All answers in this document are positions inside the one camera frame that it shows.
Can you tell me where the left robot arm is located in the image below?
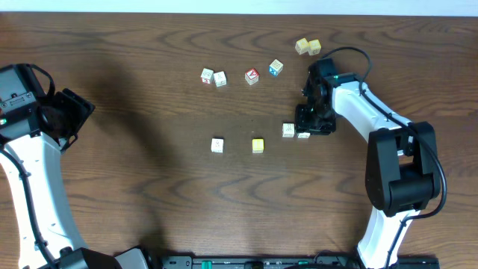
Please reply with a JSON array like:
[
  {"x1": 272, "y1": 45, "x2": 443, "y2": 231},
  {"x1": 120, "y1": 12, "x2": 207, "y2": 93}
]
[{"x1": 1, "y1": 64, "x2": 162, "y2": 269}]

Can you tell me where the red letter A block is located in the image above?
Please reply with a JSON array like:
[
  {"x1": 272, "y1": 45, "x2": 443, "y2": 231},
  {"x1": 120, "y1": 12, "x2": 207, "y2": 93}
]
[{"x1": 245, "y1": 68, "x2": 260, "y2": 85}]

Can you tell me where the white block red number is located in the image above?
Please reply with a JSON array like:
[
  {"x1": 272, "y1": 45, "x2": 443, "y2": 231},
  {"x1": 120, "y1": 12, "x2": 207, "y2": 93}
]
[{"x1": 200, "y1": 68, "x2": 214, "y2": 84}]

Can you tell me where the white block with figure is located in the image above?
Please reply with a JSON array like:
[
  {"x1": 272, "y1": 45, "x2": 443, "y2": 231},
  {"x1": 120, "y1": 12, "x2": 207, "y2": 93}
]
[{"x1": 282, "y1": 123, "x2": 295, "y2": 138}]

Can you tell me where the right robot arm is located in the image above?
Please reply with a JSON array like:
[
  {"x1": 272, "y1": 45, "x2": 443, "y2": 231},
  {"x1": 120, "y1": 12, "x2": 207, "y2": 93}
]
[{"x1": 295, "y1": 58, "x2": 445, "y2": 268}]

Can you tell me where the white block front left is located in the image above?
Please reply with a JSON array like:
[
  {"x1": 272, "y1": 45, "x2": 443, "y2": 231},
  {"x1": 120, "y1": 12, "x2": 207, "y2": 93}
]
[{"x1": 211, "y1": 137, "x2": 224, "y2": 153}]

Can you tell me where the blue sided picture block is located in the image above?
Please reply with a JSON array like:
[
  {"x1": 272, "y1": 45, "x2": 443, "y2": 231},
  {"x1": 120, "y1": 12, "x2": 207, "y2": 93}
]
[{"x1": 269, "y1": 59, "x2": 284, "y2": 77}]

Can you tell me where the white block blue side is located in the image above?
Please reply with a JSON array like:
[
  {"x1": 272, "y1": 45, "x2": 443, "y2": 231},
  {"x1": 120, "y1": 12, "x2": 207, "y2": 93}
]
[{"x1": 214, "y1": 71, "x2": 227, "y2": 87}]

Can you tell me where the green sided white block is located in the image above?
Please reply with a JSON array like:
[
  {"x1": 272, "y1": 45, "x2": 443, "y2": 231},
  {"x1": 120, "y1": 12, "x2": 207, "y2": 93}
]
[{"x1": 297, "y1": 132, "x2": 311, "y2": 139}]

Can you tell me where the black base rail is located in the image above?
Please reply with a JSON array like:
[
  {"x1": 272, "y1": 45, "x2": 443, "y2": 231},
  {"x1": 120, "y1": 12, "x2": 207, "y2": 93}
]
[{"x1": 160, "y1": 255, "x2": 441, "y2": 269}]

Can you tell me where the yellow block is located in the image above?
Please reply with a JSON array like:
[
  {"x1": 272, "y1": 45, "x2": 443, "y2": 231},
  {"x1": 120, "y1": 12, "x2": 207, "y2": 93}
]
[
  {"x1": 295, "y1": 38, "x2": 310, "y2": 55},
  {"x1": 308, "y1": 39, "x2": 322, "y2": 56},
  {"x1": 252, "y1": 138, "x2": 264, "y2": 154}
]

